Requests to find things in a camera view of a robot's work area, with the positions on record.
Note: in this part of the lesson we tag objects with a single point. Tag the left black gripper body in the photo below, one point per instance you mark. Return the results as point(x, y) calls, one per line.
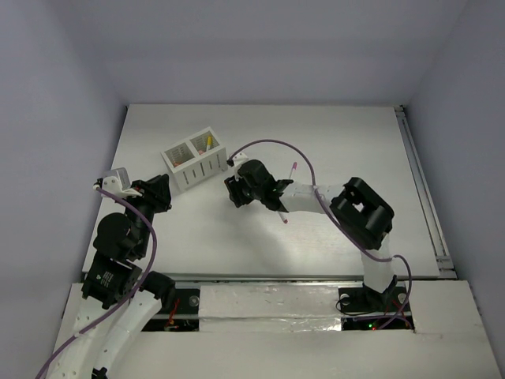
point(151, 193)

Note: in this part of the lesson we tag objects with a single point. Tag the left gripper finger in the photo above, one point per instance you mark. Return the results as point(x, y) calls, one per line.
point(146, 188)
point(163, 196)

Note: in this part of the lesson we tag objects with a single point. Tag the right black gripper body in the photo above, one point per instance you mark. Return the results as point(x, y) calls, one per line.
point(242, 191)

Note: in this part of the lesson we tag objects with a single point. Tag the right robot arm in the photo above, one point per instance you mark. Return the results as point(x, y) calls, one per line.
point(361, 214)

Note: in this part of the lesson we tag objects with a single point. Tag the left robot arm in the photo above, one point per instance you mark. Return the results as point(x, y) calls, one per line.
point(113, 279)

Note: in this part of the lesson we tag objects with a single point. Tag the pink capped white marker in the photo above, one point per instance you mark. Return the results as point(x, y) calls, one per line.
point(283, 218)

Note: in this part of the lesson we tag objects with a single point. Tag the white two-compartment slotted holder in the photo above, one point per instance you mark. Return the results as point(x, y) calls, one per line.
point(195, 168)

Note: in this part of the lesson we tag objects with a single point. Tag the purple capped white marker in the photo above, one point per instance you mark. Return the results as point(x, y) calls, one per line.
point(292, 170)

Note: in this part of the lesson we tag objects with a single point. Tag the white foam base cover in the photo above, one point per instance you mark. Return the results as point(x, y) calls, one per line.
point(270, 330)

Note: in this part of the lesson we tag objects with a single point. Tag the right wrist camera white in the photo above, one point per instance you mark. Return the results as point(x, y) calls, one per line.
point(236, 162)

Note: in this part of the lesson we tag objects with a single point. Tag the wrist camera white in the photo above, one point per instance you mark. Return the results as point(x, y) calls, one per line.
point(116, 182)
point(236, 162)

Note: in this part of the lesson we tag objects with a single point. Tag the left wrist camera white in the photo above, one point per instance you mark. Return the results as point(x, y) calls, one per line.
point(116, 182)

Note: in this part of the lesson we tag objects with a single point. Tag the aluminium rail front edge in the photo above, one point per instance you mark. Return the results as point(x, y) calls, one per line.
point(249, 278)

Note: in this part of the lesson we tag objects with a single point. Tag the aluminium rail edge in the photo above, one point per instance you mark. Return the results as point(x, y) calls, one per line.
point(443, 258)
point(249, 278)

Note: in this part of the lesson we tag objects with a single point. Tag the aluminium rail right edge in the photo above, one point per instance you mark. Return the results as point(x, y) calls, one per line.
point(443, 258)

